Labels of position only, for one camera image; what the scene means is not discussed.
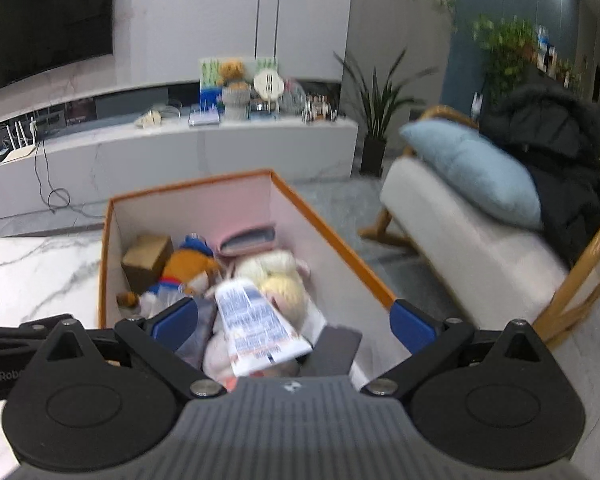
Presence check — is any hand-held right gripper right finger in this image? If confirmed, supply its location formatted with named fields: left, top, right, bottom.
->
left=360, top=299, right=556, bottom=399

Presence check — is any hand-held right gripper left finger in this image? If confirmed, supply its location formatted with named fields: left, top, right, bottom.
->
left=32, top=299, right=227, bottom=400

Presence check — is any brown bear plush blue outfit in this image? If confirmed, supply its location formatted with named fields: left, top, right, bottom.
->
left=115, top=232, right=226, bottom=319

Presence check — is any brown cardboard box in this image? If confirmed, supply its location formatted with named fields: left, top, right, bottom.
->
left=120, top=233, right=175, bottom=295

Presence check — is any white packet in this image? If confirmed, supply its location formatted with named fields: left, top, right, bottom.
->
left=213, top=279, right=315, bottom=377

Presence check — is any pink card wallet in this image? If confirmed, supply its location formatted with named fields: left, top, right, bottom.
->
left=215, top=224, right=277, bottom=257

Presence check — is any white crochet rabbit plush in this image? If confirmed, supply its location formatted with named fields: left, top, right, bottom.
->
left=232, top=249, right=327, bottom=337

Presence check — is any orange storage box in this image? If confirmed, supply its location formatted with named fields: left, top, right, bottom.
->
left=97, top=168, right=399, bottom=392

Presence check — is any wooden armchair white cushion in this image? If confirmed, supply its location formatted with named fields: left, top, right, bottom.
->
left=357, top=104, right=600, bottom=349

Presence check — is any white router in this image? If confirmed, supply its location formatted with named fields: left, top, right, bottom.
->
left=2, top=114, right=39, bottom=164

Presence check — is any white marble tv cabinet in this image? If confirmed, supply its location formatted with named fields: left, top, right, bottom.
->
left=0, top=77, right=360, bottom=224

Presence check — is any light blue cushion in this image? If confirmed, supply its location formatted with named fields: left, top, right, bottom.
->
left=398, top=119, right=546, bottom=231

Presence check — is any tall leafy plant black pot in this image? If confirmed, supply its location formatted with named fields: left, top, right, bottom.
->
left=333, top=49, right=439, bottom=177

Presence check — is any silver laptop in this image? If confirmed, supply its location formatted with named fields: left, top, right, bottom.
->
left=188, top=108, right=222, bottom=127

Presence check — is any black jacket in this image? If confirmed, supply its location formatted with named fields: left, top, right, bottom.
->
left=479, top=82, right=600, bottom=271

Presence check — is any decorative plate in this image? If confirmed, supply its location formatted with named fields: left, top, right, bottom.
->
left=279, top=79, right=306, bottom=114

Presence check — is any green bamboo picture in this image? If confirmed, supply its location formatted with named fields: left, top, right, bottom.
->
left=199, top=56, right=281, bottom=87

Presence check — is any round white hand fan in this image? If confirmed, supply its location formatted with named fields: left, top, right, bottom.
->
left=253, top=68, right=284, bottom=111

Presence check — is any small brown teddy bear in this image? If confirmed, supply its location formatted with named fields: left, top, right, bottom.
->
left=218, top=59, right=249, bottom=86

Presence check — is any black television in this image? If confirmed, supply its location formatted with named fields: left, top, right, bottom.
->
left=0, top=0, right=116, bottom=99

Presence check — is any bushy green plant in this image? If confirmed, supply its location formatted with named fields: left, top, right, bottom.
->
left=472, top=14, right=539, bottom=107

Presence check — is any black cable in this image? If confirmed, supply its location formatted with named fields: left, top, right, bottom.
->
left=32, top=139, right=107, bottom=219

